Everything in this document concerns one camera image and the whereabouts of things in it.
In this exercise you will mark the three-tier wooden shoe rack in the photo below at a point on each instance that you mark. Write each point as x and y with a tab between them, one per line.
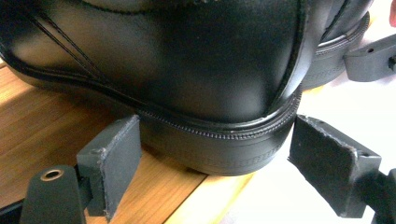
46	124

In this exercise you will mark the black leather shoe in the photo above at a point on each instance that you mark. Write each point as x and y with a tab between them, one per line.
333	56
174	68

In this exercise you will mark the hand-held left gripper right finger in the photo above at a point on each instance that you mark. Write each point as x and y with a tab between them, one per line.
323	165

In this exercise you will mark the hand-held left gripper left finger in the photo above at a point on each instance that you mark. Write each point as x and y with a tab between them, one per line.
118	161

